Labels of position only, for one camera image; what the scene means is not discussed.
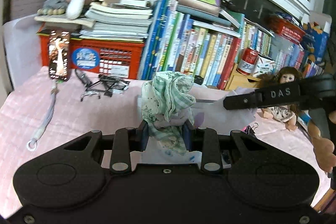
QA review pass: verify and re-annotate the green plaid cloth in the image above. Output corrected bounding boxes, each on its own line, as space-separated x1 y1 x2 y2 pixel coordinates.
141 71 196 155

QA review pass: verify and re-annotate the purple plush toy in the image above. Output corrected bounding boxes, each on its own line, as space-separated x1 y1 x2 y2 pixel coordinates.
181 108 205 128

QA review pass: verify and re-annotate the person right hand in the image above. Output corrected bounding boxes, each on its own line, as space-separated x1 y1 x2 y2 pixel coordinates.
307 118 336 173

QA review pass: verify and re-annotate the white shallow tray box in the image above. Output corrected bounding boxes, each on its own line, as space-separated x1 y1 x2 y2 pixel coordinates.
130 96 231 170

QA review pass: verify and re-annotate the brown haired doll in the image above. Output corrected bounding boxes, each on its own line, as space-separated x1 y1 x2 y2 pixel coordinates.
258 67 302 131

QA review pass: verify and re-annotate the black binder clip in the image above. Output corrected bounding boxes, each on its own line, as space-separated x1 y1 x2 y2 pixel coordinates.
250 122 259 131

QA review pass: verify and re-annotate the blue cardboard box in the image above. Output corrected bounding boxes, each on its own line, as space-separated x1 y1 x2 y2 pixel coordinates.
301 22 329 64

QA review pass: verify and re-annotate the miniature black bicycle model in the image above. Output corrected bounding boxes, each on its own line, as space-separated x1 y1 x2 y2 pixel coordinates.
75 69 130 102

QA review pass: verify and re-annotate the white printed carton box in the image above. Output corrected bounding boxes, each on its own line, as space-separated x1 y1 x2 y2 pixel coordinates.
252 54 276 77

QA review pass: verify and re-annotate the small black box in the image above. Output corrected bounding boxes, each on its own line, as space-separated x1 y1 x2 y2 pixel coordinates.
194 76 204 85

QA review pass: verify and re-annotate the small wooden drawer box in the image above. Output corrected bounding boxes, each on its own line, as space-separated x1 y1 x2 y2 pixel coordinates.
224 64 260 91

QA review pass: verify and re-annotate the red Budweiser can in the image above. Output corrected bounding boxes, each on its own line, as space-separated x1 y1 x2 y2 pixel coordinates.
237 48 259 75

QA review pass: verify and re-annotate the red basket on books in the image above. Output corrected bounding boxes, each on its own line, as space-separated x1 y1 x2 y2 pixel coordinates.
267 15 305 44

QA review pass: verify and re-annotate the red plastic crate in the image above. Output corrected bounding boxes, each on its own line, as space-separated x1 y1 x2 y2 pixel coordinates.
37 32 146 80

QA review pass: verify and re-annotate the blue round sticker label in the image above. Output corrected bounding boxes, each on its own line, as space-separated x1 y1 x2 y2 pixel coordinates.
71 48 100 70

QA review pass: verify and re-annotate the row of upright books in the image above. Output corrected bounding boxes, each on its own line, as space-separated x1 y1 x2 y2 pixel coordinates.
137 0 323 90

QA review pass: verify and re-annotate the smartphone with photo screen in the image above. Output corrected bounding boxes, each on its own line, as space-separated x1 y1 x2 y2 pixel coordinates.
48 30 70 81

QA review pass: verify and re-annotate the stack of lying books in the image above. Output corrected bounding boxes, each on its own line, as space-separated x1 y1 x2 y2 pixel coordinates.
34 0 161 43

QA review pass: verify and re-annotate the grey phone lanyard strap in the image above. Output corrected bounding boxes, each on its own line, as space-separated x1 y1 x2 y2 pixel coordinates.
26 79 60 152

